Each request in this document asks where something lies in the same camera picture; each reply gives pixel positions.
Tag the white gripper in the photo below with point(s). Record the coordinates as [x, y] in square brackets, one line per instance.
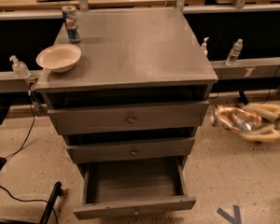
[271, 133]

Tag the crushed orange can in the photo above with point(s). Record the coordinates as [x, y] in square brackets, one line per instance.
[235, 119]

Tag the grey top drawer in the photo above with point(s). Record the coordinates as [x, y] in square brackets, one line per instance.
[120, 118]

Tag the grey drawer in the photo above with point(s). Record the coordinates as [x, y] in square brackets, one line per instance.
[133, 188]
[130, 150]
[120, 118]

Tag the grey drawer cabinet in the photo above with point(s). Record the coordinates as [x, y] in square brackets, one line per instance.
[131, 56]

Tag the grey middle drawer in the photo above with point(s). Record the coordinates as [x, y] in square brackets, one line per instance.
[130, 150]

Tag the grey bottom drawer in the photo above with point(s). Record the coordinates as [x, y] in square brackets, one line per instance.
[133, 188]

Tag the blue silver energy can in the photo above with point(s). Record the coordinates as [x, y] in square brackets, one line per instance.
[70, 23]

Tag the black wheeled table leg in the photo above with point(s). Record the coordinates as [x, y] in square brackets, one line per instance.
[242, 98]

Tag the clear water bottle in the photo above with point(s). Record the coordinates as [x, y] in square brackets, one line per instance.
[235, 52]

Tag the white pump bottle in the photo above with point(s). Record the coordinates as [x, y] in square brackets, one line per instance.
[204, 46]

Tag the white bowl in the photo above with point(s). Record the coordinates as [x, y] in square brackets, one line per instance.
[59, 58]

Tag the black stand leg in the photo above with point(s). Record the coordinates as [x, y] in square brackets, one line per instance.
[56, 192]

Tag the clear pump sanitizer bottle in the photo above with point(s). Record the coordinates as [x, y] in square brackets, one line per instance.
[19, 68]

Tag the grey metal rail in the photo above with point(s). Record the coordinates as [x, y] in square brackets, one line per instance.
[248, 74]

